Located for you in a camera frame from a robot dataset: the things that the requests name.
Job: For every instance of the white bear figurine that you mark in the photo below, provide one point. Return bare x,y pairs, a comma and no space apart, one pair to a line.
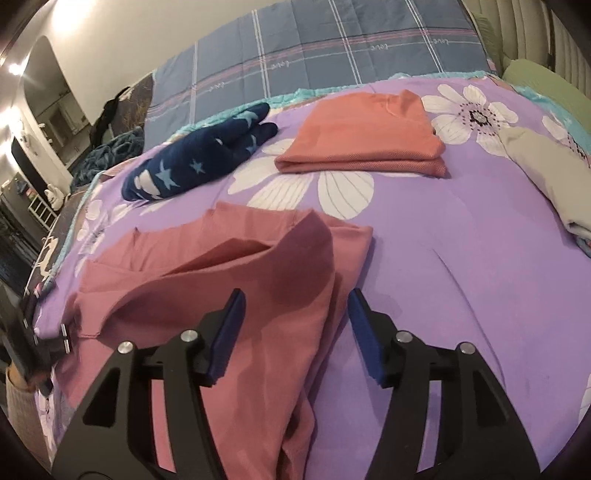
54,196

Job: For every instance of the white storage rack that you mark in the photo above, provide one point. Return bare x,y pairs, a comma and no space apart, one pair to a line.
41,210

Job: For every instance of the folded orange garment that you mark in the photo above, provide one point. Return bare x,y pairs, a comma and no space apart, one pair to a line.
364,134

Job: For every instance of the folded beige garment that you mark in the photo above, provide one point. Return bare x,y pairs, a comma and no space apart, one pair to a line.
545,170

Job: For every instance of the dark jacket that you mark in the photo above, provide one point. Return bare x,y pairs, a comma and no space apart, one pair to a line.
108,115

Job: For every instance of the navy star-print fleece garment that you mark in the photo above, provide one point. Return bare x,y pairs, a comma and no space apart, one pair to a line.
198,157

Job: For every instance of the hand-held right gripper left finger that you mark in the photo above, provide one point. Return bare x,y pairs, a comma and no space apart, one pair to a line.
226,337

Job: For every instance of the cream pleated curtain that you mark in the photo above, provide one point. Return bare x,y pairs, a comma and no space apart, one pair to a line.
570,41

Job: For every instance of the teal fleece blanket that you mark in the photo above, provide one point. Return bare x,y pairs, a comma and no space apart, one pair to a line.
111,152

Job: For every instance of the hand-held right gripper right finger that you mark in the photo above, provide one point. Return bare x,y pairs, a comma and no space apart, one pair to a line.
367,337

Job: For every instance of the green pillow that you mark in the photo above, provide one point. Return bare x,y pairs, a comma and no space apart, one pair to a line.
540,81
487,37

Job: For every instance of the person's left forearm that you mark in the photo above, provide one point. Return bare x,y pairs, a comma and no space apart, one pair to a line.
21,415

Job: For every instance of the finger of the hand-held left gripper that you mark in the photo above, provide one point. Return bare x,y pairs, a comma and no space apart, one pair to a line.
51,344

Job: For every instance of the purple floral bedsheet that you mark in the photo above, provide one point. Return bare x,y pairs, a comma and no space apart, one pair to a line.
461,277

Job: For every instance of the pink long-sleeve shirt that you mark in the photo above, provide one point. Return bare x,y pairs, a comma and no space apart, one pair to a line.
207,277

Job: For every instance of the blue plaid headboard cover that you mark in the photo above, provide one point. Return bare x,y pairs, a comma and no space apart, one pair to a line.
300,46

